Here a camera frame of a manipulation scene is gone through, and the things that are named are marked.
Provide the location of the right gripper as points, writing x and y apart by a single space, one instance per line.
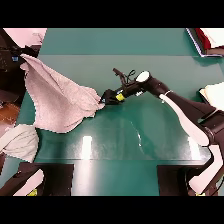
111 96

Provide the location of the grey sweatshirt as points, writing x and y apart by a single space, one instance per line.
56 96

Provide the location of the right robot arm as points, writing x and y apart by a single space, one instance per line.
186 108

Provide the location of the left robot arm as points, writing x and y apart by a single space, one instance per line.
10 66

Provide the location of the pale yellow garment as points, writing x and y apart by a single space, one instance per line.
215 95

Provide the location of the cream garment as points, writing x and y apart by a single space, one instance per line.
18 141

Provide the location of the red garment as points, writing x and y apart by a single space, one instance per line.
204 38

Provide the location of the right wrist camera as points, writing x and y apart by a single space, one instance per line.
120 75

